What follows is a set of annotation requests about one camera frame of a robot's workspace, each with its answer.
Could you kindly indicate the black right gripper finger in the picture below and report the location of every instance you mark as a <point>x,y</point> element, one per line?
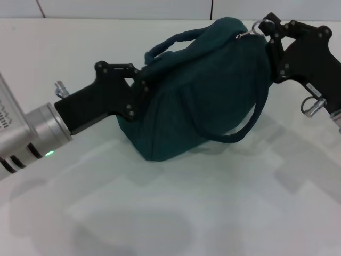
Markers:
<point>274,58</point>
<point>287,25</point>

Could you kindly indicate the dark teal lunch bag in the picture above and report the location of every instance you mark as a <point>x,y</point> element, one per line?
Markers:
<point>207,93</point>

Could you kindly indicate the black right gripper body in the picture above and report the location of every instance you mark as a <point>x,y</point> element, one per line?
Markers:
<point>309,64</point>

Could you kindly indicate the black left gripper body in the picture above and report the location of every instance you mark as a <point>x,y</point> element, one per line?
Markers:
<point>98,96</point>

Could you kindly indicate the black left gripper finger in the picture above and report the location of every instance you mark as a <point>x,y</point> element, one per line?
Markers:
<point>144,73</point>
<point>139,98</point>

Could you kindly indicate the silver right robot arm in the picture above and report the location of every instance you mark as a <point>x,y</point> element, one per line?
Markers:
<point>337,117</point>

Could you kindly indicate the silver left wrist plug stub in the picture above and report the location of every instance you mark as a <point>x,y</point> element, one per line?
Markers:
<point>60,89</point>

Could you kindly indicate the silver right wrist plug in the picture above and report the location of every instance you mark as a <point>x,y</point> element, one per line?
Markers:
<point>315,106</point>

